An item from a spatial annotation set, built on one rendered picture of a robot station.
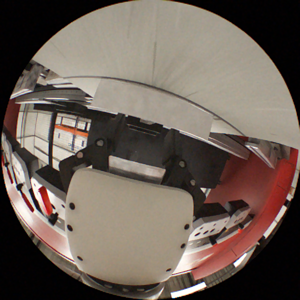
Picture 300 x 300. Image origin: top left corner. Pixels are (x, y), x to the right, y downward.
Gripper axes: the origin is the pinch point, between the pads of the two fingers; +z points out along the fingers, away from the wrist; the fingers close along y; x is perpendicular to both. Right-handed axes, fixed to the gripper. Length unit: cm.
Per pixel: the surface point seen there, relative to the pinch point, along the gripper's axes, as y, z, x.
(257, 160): 85, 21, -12
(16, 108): -215, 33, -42
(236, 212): 36.2, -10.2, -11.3
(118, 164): -2.5, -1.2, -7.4
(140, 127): -0.2, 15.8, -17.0
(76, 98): -30.6, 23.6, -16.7
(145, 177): 2.3, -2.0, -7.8
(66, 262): -169, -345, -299
